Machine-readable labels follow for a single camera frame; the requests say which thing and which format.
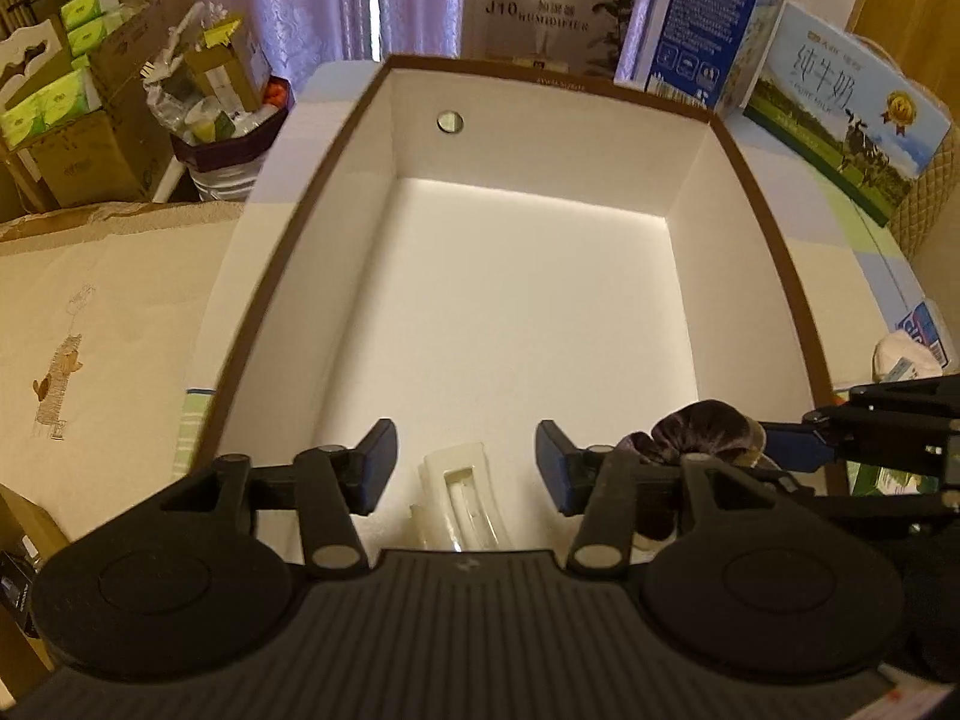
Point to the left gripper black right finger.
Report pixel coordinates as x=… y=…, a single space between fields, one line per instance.
x=602 y=485

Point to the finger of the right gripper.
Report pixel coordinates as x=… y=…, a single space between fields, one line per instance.
x=799 y=447

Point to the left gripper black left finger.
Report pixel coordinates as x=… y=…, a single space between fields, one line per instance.
x=326 y=487

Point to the dark velvet scrunchie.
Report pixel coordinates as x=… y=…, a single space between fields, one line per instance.
x=709 y=427

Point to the cream plastic tray piece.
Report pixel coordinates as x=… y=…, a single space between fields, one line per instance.
x=458 y=509

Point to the blue toothpick plastic box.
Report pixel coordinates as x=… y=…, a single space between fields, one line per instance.
x=925 y=325

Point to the large brown white storage box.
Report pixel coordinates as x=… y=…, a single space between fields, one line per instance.
x=475 y=248

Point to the beige embroidered bedding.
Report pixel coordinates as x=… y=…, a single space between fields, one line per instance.
x=101 y=307

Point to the milk carton box with cow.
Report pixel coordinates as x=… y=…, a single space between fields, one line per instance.
x=811 y=73

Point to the dark red trash bin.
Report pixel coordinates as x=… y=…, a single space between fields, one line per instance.
x=216 y=94

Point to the cardboard box with tissues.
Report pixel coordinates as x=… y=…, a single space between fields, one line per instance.
x=89 y=137

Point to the blue tall carton box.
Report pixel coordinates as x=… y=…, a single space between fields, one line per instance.
x=706 y=52

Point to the white J10 humidifier box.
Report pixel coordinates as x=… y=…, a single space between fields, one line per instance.
x=583 y=37

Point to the white cutout cardboard panel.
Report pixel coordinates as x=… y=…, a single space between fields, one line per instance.
x=32 y=57

